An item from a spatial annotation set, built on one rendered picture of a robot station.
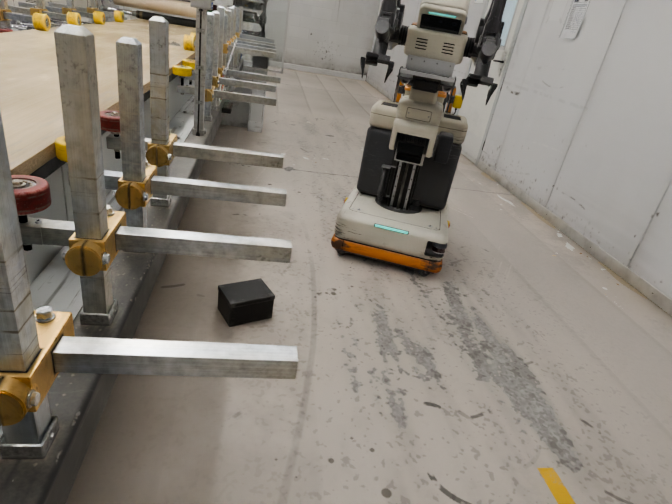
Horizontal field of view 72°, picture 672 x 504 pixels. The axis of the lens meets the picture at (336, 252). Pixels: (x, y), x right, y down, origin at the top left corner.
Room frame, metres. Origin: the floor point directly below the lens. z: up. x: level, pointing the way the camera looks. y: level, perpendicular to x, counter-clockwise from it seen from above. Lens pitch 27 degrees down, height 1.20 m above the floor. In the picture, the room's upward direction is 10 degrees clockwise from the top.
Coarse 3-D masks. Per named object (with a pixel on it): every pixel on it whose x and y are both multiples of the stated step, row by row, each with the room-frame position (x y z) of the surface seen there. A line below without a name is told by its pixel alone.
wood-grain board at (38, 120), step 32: (32, 32) 2.36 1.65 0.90; (96, 32) 2.86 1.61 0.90; (128, 32) 3.20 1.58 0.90; (0, 64) 1.48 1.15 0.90; (32, 64) 1.57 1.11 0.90; (96, 64) 1.79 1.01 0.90; (0, 96) 1.10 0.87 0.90; (32, 96) 1.16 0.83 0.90; (32, 128) 0.90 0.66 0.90; (32, 160) 0.75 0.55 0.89
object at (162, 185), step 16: (112, 176) 0.86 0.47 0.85; (160, 176) 0.90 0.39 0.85; (160, 192) 0.88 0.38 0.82; (176, 192) 0.89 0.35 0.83; (192, 192) 0.89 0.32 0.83; (208, 192) 0.90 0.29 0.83; (224, 192) 0.91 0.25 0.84; (240, 192) 0.91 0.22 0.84; (256, 192) 0.92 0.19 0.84; (272, 192) 0.93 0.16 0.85
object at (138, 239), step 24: (24, 240) 0.60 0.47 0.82; (48, 240) 0.61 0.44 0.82; (120, 240) 0.63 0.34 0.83; (144, 240) 0.64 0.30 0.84; (168, 240) 0.65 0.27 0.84; (192, 240) 0.66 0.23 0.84; (216, 240) 0.67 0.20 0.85; (240, 240) 0.68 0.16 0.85; (264, 240) 0.70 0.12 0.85; (288, 240) 0.72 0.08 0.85
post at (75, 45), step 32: (64, 32) 0.58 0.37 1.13; (64, 64) 0.58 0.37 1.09; (64, 96) 0.58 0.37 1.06; (96, 96) 0.61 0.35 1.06; (64, 128) 0.58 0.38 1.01; (96, 128) 0.60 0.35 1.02; (96, 160) 0.59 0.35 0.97; (96, 192) 0.59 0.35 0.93; (96, 224) 0.59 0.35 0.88; (96, 288) 0.59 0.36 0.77
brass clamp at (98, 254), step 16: (112, 224) 0.64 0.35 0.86; (80, 240) 0.58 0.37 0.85; (96, 240) 0.58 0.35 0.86; (112, 240) 0.62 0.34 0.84; (64, 256) 0.56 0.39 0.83; (80, 256) 0.56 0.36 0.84; (96, 256) 0.56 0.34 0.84; (112, 256) 0.61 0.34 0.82; (80, 272) 0.56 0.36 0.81; (96, 272) 0.56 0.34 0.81
